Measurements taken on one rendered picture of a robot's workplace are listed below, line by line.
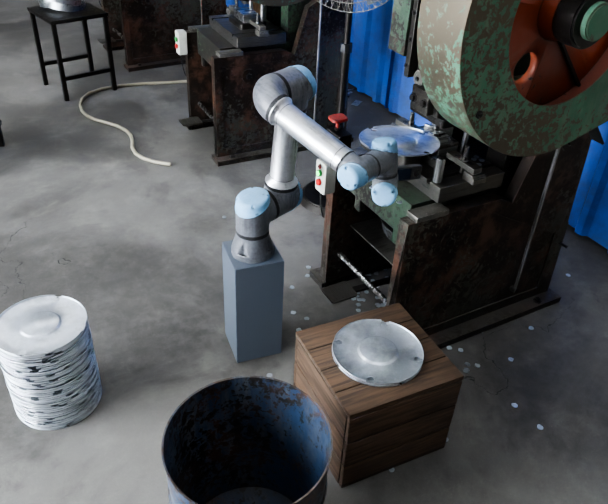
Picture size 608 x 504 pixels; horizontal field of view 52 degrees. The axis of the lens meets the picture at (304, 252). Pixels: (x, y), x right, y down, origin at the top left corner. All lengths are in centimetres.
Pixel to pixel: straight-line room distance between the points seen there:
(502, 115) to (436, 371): 79
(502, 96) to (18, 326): 163
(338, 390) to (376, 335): 27
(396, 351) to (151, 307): 115
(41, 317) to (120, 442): 49
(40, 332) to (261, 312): 75
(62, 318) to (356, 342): 97
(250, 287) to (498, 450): 102
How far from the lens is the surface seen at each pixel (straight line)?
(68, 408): 230
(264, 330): 239
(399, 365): 200
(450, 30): 169
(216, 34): 389
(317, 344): 204
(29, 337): 218
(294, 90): 197
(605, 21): 193
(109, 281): 292
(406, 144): 227
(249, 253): 218
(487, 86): 178
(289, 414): 182
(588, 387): 268
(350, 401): 189
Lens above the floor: 176
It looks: 36 degrees down
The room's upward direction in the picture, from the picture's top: 3 degrees clockwise
